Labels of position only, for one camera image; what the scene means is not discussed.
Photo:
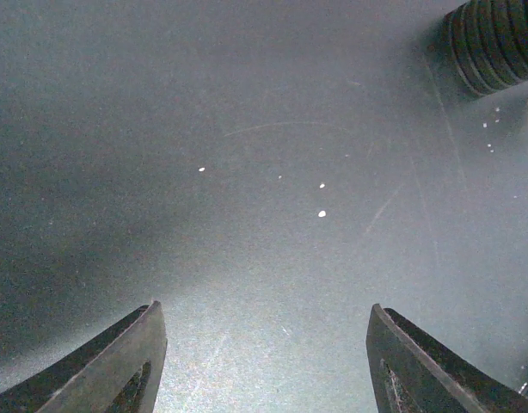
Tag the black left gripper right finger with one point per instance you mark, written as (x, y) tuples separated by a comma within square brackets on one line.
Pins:
[(411, 371)]

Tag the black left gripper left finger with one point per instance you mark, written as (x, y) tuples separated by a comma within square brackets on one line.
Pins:
[(118, 370)]

